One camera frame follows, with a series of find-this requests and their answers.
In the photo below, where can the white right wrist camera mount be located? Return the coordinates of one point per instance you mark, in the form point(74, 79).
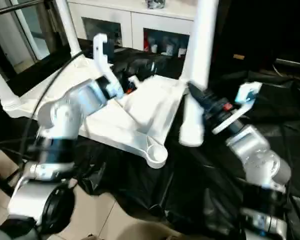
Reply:
point(245, 95)

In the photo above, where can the metal framed glass door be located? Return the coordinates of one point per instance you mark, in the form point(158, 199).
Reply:
point(20, 32)

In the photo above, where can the long dark rod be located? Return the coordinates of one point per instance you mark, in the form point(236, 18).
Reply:
point(292, 62)

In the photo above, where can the blue white patterned jar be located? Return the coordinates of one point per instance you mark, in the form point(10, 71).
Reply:
point(155, 3)

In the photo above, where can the white plastic table top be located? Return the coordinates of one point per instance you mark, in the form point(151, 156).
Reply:
point(145, 112)

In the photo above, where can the black mat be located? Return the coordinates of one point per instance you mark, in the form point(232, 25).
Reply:
point(190, 180)

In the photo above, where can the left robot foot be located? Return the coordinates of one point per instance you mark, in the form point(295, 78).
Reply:
point(93, 237)

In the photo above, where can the white plastic table leg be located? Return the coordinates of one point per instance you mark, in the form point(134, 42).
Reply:
point(205, 37)
point(68, 30)
point(186, 75)
point(3, 87)

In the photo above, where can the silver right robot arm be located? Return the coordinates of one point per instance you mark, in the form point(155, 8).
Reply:
point(257, 152)

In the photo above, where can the white glass door cabinet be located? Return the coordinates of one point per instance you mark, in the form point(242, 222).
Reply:
point(135, 17)

